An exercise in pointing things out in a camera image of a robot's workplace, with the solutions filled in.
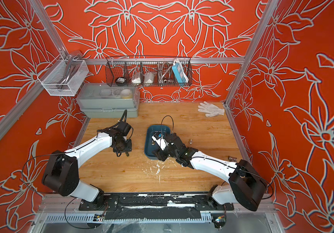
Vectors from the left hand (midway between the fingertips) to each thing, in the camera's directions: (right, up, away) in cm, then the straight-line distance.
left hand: (128, 148), depth 88 cm
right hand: (+15, +1, -9) cm, 18 cm away
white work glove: (+59, +25, +26) cm, 69 cm away
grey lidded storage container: (-18, +32, +15) cm, 39 cm away
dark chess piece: (-1, -4, +1) cm, 4 cm away
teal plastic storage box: (+13, +1, +7) cm, 15 cm away
